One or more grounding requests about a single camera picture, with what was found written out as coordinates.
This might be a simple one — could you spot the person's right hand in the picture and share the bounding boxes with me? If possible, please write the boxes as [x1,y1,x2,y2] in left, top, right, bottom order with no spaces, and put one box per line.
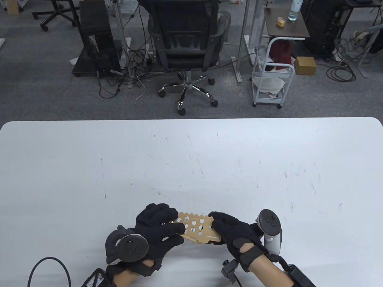
[208,212,270,271]

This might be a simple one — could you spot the person's left hand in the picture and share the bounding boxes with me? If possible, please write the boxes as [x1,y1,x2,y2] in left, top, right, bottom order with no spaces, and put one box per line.
[120,203,186,272]

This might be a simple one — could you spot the wooden crocodile lacing toy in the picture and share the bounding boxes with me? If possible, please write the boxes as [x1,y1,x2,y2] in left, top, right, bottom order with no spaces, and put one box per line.
[172,212,222,244]

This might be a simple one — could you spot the person's right forearm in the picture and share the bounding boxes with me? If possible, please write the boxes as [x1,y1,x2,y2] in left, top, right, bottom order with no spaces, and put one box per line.
[242,245,295,287]

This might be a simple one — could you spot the person's left forearm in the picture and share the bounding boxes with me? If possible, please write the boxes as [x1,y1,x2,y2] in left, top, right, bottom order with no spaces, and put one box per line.
[112,260,154,287]

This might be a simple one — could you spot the black grey left hand controller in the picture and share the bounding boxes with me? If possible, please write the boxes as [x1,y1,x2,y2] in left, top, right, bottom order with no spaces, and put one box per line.
[105,225,149,265]

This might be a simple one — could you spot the black grey hand controller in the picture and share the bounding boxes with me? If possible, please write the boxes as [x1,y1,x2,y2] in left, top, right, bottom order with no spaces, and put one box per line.
[105,225,149,265]
[255,209,282,256]

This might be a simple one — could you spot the black left glove sensor module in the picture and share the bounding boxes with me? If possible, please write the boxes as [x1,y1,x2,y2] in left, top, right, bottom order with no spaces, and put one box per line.
[136,259,162,277]

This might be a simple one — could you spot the black glove sensor module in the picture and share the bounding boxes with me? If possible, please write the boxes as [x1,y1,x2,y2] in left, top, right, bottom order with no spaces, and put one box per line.
[221,259,239,284]
[136,259,162,277]

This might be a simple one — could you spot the black grey right hand controller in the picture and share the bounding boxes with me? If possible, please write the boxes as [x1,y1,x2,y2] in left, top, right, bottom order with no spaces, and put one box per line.
[255,209,282,256]

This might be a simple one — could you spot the black right glove sensor module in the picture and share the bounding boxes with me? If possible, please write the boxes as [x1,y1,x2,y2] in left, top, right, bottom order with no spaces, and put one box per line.
[221,259,239,284]

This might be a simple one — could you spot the white cloth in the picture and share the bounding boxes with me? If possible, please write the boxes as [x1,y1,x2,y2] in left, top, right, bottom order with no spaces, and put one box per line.
[254,75,285,94]

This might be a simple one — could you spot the white rolling cart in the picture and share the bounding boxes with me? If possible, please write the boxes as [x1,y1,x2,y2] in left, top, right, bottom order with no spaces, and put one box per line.
[251,37,296,109]

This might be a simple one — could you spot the brown cardboard box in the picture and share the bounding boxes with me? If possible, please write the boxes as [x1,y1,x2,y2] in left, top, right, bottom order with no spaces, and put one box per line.
[293,56,317,76]

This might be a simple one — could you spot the dark red bag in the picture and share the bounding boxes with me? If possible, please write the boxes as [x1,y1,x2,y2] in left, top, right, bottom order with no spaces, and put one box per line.
[269,40,292,71]

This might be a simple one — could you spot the grey desk leg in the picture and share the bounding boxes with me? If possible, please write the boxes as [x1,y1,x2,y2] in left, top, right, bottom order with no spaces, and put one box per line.
[344,24,383,79]

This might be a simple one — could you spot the dark brown side table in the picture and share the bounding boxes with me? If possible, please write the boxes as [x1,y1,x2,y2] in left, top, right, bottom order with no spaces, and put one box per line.
[263,7,310,41]

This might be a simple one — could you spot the black mesh office chair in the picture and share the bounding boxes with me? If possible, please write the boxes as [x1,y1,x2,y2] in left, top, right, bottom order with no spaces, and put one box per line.
[141,0,231,116]

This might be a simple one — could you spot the black computer tower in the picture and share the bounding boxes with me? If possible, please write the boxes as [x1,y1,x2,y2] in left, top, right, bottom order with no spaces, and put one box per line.
[78,0,121,75]

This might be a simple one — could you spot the black equipment cabinet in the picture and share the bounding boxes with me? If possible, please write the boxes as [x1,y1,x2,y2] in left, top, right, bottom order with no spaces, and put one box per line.
[300,0,344,58]

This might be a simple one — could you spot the clear water bottle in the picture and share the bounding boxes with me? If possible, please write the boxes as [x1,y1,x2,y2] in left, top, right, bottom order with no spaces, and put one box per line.
[288,0,303,22]

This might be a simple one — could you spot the clear plastic box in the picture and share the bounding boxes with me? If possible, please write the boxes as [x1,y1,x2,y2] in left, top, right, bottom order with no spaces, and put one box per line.
[119,0,140,14]

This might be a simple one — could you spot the black swivel chair base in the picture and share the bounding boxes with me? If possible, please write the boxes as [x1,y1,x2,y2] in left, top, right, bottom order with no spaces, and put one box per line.
[31,0,80,32]

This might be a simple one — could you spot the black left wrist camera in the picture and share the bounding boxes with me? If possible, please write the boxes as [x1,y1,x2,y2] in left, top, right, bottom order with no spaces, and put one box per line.
[81,268,115,287]

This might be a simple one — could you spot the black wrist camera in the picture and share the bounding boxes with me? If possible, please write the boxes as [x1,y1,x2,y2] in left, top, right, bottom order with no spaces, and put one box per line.
[283,263,316,287]
[81,268,115,287]

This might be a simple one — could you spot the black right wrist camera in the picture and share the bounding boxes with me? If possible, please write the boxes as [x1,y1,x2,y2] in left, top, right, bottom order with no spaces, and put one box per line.
[283,263,316,287]

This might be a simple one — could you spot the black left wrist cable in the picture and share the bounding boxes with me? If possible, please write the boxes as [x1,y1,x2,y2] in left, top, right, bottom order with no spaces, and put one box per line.
[28,257,72,287]

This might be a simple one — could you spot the thin white floor cable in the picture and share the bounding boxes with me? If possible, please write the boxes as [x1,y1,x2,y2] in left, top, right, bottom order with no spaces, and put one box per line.
[136,74,147,101]

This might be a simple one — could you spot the tangle of black floor cables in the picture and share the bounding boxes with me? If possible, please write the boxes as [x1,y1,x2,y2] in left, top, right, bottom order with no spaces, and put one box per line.
[96,36,168,99]

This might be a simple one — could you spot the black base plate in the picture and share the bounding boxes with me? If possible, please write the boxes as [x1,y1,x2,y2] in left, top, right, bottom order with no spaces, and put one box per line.
[72,46,123,79]

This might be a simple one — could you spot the coil of black cable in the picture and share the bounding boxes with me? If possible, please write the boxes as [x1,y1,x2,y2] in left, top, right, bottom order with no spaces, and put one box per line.
[326,64,357,83]

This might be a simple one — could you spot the aluminium frame post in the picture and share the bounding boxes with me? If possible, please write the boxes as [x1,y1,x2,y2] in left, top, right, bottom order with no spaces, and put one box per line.
[236,0,251,83]
[111,0,133,89]

